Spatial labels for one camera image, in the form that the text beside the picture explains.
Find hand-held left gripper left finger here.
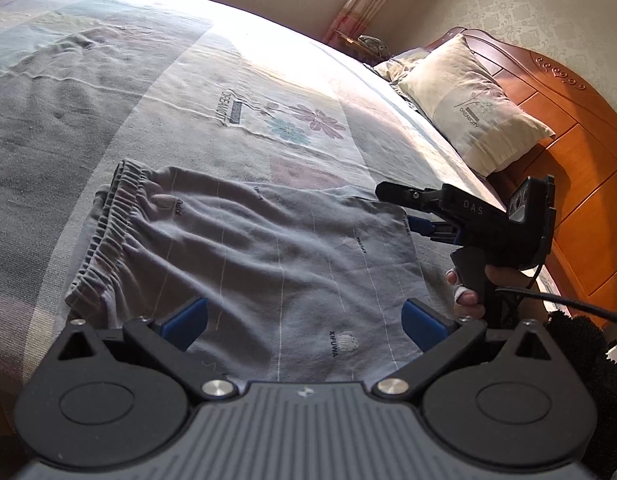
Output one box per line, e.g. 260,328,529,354
52,296,239,403

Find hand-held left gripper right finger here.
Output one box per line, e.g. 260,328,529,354
371,298,563,403

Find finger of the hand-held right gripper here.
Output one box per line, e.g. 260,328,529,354
375,181,445,212
407,214,463,247

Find grey pants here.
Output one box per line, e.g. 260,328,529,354
63,157,457,386

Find person's right hand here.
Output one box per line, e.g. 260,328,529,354
445,264,537,322

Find wooden headboard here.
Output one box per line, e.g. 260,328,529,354
429,27,617,311

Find beige printed pillow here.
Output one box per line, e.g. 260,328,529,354
399,35,557,177

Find flat beige pillow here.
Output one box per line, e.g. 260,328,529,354
373,49,439,111

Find grey-green object on nightstand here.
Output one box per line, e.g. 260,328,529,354
357,35,390,57

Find wooden nightstand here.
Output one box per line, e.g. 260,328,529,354
333,30,389,54

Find pink checked curtain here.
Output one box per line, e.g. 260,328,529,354
321,0,409,46

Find bed with patterned sheet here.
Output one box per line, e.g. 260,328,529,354
0,0,509,411

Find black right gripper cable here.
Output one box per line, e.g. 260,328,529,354
493,260,617,327

